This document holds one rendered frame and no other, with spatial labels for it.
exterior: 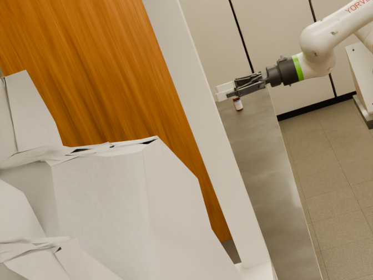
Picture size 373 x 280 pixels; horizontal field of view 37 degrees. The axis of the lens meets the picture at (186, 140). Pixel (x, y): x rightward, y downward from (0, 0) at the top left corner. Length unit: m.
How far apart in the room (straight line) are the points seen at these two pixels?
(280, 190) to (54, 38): 0.94
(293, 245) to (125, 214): 1.25
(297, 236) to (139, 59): 0.71
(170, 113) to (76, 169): 1.13
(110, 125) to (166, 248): 1.20
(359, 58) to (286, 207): 0.87
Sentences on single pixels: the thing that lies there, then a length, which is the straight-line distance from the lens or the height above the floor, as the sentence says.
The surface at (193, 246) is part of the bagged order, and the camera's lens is 0.54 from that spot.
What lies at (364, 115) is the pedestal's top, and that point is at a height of 0.94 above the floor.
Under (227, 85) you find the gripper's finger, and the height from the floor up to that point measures 1.32.
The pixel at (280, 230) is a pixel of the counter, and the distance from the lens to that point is 1.80.
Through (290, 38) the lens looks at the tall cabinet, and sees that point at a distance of 4.89.
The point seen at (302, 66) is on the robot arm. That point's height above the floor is 1.33.
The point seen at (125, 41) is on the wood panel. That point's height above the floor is 1.65.
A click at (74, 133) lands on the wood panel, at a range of 1.72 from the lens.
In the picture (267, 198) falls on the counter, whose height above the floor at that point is 0.94.
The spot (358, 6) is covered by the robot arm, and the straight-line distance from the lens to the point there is 1.89.
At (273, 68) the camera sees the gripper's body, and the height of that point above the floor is 1.34.
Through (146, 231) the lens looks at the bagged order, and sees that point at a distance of 0.49.
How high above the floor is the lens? 1.89
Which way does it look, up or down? 20 degrees down
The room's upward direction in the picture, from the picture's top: 21 degrees counter-clockwise
